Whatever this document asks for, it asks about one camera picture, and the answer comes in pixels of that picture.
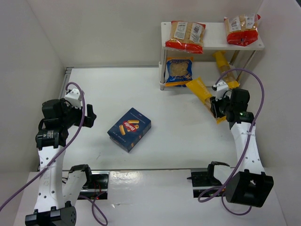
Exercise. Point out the yellow spaghetti pack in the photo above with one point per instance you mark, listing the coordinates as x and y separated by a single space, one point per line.
224 66
198 88

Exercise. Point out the yellow spaghetti pack on shelf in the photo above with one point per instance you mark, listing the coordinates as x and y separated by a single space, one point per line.
224 66

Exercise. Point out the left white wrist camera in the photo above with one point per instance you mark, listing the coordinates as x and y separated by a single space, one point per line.
74 98

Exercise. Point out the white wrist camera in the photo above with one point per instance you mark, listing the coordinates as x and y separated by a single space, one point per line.
74 98
220 88

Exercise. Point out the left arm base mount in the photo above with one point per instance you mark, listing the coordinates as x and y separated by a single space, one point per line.
93 185

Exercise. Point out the red pasta bag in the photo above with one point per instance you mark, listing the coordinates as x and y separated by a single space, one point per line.
186 36
242 30

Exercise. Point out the red pasta bag right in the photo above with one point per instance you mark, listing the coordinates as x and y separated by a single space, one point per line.
242 30

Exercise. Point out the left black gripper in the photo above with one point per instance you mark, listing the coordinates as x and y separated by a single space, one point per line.
83 118

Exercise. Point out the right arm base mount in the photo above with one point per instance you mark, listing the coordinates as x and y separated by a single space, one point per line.
200 182

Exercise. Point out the red pasta bag left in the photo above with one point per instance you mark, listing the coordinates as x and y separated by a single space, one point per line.
186 36

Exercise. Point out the white two-tier shelf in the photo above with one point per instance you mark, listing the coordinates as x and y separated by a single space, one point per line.
204 65

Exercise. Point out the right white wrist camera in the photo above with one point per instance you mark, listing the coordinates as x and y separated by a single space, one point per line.
220 88

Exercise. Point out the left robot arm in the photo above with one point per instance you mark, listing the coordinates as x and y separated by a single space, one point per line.
55 205

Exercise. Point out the blue orange pasta bag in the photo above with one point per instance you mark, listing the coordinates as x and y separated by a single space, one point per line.
179 71

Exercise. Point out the blue Barilla rigatoni box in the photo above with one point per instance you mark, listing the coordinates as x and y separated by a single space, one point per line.
129 129

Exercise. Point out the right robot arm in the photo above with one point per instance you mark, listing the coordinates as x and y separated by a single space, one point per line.
247 183

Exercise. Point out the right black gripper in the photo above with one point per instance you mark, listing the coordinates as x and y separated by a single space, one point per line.
217 108

